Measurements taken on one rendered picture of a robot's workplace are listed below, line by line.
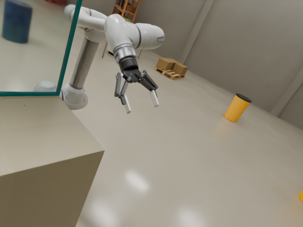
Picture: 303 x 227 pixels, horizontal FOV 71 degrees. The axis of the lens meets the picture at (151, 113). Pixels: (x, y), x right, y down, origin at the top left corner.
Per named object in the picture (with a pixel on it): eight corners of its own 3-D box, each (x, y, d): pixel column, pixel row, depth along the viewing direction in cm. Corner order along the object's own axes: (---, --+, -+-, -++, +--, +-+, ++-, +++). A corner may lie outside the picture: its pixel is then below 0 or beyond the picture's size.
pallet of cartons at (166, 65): (166, 68, 858) (171, 57, 840) (184, 77, 835) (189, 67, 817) (153, 69, 752) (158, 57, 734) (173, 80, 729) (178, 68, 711)
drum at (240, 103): (222, 116, 595) (235, 94, 567) (223, 112, 634) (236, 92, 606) (236, 124, 583) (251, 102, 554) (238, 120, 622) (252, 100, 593)
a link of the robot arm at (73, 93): (53, 101, 168) (80, 103, 183) (58, 114, 159) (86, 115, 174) (83, 3, 134) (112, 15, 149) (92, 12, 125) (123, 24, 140)
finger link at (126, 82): (133, 74, 87) (130, 71, 87) (124, 95, 82) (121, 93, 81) (129, 78, 90) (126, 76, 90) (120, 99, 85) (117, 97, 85)
